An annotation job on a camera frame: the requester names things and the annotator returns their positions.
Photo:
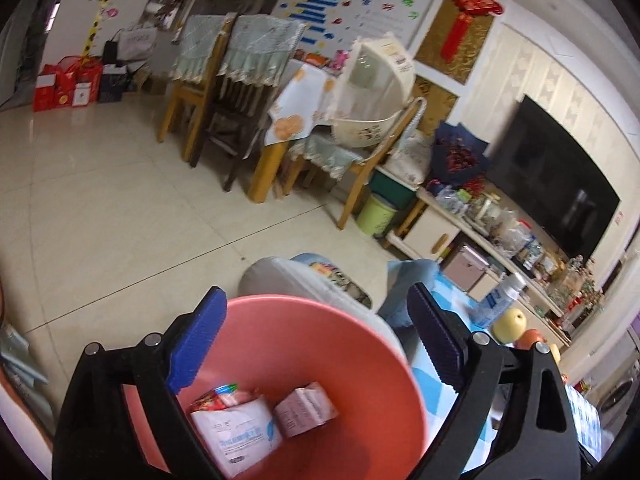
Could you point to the dark green storage bin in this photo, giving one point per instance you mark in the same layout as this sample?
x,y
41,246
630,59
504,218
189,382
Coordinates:
x,y
395,187

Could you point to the green lace chair cover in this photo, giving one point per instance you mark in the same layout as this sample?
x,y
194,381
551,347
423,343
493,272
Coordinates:
x,y
197,45
260,47

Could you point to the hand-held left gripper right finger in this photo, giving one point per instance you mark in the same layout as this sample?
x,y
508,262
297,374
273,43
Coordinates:
x,y
435,340

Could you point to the yellow pear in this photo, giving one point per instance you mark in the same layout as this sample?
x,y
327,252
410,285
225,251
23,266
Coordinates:
x,y
510,325

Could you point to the colourful snack packets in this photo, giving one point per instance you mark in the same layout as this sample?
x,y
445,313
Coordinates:
x,y
320,59

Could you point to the yellow red apple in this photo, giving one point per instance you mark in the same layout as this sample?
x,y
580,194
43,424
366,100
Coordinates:
x,y
555,356

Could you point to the red gift box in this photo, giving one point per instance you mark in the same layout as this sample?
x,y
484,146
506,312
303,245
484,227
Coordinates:
x,y
45,90

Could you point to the clear plastic drink bottle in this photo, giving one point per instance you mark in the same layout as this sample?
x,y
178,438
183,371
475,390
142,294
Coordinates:
x,y
495,305

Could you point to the white paper bag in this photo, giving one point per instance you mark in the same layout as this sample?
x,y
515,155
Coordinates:
x,y
137,45

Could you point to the blue cushion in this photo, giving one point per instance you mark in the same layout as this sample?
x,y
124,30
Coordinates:
x,y
400,285

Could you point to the pink metal case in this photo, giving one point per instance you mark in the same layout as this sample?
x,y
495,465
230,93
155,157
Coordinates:
x,y
465,270

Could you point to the light green trash can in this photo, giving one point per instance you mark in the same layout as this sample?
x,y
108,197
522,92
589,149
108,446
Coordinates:
x,y
375,217

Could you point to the red snack wrapper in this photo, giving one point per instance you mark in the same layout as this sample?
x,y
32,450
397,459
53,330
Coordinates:
x,y
220,399

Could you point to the white printed sack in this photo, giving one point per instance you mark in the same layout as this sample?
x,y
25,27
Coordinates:
x,y
412,160

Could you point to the dark blue flower bouquet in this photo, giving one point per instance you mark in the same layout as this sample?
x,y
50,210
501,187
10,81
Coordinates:
x,y
457,155

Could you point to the red gift bag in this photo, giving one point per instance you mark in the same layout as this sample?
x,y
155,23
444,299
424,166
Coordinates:
x,y
77,82

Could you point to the grey cushion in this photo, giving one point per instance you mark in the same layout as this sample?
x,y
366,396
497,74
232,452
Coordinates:
x,y
280,280

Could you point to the owl print cushion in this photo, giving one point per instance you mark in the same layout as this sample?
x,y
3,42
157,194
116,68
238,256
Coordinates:
x,y
330,275

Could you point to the pink paper box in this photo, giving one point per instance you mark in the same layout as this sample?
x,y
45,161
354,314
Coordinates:
x,y
305,410

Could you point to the small gold patterned wall panel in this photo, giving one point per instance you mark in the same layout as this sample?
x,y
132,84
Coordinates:
x,y
435,102

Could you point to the orange red fruit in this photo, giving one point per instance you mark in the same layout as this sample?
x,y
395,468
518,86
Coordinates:
x,y
530,337

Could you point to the dark wooden chair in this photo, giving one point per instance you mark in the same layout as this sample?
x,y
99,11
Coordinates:
x,y
235,110

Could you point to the green lace seat cover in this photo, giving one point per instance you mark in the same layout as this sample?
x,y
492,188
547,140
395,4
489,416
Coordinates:
x,y
325,155

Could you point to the white printed packet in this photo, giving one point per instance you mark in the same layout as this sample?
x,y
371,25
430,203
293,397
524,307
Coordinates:
x,y
235,430

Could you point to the black flat television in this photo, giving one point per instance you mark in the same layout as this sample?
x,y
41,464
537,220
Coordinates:
x,y
550,175

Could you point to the white wall poster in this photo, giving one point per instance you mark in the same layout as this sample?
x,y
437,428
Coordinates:
x,y
380,15

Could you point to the blue white checkered tablecloth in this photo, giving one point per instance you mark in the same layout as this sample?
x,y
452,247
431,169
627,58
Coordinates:
x,y
452,295

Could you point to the large gold patterned wall panel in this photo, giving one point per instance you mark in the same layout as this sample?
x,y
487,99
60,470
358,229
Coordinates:
x,y
475,45

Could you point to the light wooden chair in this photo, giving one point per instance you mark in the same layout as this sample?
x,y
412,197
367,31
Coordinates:
x,y
172,105

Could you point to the cream printed basin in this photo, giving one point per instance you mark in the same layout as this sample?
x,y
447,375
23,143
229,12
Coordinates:
x,y
362,132

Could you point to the grey folded cloth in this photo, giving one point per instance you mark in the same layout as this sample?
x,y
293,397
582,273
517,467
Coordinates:
x,y
20,375

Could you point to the yellow black height tape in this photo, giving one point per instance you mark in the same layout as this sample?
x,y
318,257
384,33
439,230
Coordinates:
x,y
97,15

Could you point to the wooden dining table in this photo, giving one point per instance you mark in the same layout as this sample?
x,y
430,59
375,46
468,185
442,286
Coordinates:
x,y
267,170

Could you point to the white washing machine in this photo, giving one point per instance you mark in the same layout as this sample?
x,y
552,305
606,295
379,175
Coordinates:
x,y
617,390

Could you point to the black paper bag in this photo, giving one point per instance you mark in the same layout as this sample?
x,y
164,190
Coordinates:
x,y
110,52

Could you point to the pink plastic bin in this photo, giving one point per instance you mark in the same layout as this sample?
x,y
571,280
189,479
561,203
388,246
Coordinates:
x,y
360,385

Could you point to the black shopping bag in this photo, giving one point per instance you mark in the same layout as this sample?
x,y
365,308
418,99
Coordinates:
x,y
112,85

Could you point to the cream television cabinet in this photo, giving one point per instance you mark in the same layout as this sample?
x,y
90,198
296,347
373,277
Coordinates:
x,y
430,232

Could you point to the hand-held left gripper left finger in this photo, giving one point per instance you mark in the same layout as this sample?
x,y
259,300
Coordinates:
x,y
197,345

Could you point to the orange print white tablecloth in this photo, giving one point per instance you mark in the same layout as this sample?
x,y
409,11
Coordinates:
x,y
305,95

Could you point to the clutter of jars and packets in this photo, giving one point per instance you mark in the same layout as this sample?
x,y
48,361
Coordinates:
x,y
500,225

